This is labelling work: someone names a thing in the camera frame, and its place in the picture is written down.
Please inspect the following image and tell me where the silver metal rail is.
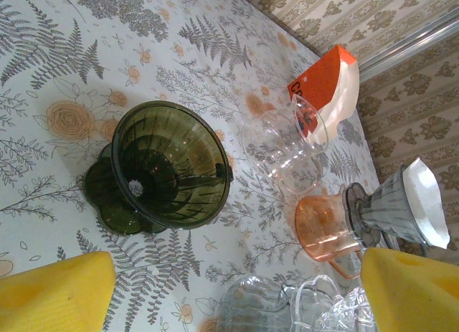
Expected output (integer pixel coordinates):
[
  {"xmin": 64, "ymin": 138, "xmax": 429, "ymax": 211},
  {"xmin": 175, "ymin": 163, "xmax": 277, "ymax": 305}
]
[{"xmin": 358, "ymin": 16, "xmax": 459, "ymax": 78}]

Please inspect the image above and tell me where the dark green plastic dripper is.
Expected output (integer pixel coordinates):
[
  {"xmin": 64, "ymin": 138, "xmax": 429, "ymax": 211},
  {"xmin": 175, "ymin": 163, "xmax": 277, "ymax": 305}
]
[{"xmin": 82, "ymin": 100, "xmax": 234, "ymax": 236}]

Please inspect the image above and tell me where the clear glass carafe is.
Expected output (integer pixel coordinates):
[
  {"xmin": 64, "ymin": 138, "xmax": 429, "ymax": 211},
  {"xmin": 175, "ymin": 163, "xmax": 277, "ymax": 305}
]
[{"xmin": 242, "ymin": 94, "xmax": 329, "ymax": 196}]

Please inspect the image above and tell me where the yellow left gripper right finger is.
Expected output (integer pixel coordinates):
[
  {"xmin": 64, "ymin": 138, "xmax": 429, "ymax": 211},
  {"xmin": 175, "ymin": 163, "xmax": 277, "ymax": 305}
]
[{"xmin": 361, "ymin": 247, "xmax": 459, "ymax": 332}]

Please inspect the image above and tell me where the floral patterned tablecloth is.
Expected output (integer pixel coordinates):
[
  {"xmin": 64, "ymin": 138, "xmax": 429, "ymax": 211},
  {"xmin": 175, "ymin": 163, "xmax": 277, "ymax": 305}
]
[{"xmin": 0, "ymin": 0, "xmax": 381, "ymax": 332}]

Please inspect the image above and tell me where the smoky grey plastic dripper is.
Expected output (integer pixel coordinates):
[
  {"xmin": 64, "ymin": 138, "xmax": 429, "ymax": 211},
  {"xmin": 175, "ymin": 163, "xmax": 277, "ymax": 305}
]
[{"xmin": 342, "ymin": 163, "xmax": 431, "ymax": 250}]

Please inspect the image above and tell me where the clear glass pitcher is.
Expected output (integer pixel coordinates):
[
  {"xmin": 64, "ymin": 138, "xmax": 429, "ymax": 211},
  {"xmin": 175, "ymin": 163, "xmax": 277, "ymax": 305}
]
[{"xmin": 283, "ymin": 274, "xmax": 377, "ymax": 332}]

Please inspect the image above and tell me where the white paper coffee filter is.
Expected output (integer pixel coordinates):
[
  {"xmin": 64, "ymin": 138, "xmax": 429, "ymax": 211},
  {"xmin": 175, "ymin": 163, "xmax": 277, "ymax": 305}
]
[{"xmin": 401, "ymin": 158, "xmax": 451, "ymax": 250}]

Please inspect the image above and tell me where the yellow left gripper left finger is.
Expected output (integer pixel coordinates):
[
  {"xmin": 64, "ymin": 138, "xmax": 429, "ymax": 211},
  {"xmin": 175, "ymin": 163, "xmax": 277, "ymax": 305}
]
[{"xmin": 0, "ymin": 251, "xmax": 116, "ymax": 332}]

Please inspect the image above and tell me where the coffee filter pack orange label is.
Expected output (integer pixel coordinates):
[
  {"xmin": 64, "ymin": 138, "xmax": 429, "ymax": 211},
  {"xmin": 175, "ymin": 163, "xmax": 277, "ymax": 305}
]
[{"xmin": 286, "ymin": 44, "xmax": 359, "ymax": 146}]

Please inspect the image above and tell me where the pink glass carafe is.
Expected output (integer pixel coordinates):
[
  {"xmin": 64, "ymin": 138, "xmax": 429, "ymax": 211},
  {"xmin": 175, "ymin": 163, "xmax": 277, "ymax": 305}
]
[{"xmin": 293, "ymin": 194, "xmax": 364, "ymax": 279}]

